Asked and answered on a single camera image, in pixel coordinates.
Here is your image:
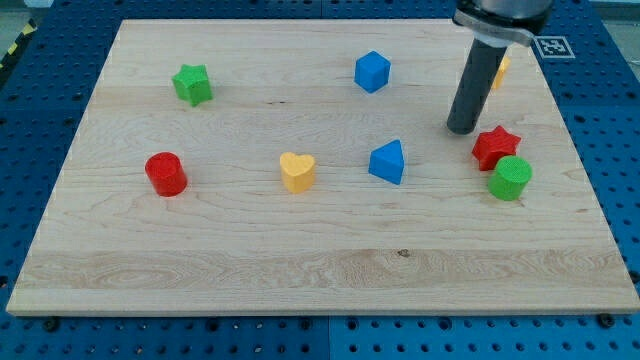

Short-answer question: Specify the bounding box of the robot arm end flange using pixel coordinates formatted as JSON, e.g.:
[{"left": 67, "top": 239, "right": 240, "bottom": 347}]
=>
[{"left": 452, "top": 0, "right": 553, "bottom": 48}]

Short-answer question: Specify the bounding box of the blue triangle block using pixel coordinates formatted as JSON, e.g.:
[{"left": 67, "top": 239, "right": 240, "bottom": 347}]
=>
[{"left": 368, "top": 139, "right": 405, "bottom": 185}]

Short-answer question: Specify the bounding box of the blue cube block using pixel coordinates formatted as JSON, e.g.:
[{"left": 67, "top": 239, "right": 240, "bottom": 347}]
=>
[{"left": 354, "top": 51, "right": 391, "bottom": 93}]

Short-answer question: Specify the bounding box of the yellow heart block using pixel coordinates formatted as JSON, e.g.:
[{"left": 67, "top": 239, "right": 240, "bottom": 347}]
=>
[{"left": 280, "top": 152, "right": 316, "bottom": 194}]

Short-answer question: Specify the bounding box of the wooden board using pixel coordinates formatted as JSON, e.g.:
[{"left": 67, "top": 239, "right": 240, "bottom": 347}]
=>
[{"left": 7, "top": 20, "right": 639, "bottom": 317}]

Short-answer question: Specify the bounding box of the red cylinder block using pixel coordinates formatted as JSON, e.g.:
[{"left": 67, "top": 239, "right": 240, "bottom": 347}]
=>
[{"left": 145, "top": 152, "right": 188, "bottom": 197}]

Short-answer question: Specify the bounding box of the green star block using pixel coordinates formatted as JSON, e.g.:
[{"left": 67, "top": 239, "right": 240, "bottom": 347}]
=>
[{"left": 172, "top": 64, "right": 213, "bottom": 107}]

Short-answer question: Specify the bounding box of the red star block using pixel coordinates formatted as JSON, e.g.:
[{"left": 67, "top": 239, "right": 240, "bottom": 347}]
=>
[{"left": 472, "top": 125, "right": 521, "bottom": 171}]

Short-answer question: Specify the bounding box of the green cylinder block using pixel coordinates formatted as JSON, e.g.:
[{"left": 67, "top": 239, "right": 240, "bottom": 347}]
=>
[{"left": 488, "top": 155, "right": 533, "bottom": 201}]

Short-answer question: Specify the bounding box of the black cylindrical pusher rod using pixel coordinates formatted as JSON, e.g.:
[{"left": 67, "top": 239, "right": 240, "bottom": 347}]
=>
[{"left": 446, "top": 39, "right": 507, "bottom": 135}]

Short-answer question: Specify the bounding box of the yellow block behind rod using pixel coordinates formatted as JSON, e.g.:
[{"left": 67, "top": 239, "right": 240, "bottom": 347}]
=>
[{"left": 491, "top": 56, "right": 511, "bottom": 90}]

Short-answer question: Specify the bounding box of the white fiducial marker tag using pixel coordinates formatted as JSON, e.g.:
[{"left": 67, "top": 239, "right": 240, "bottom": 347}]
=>
[{"left": 534, "top": 36, "right": 575, "bottom": 59}]

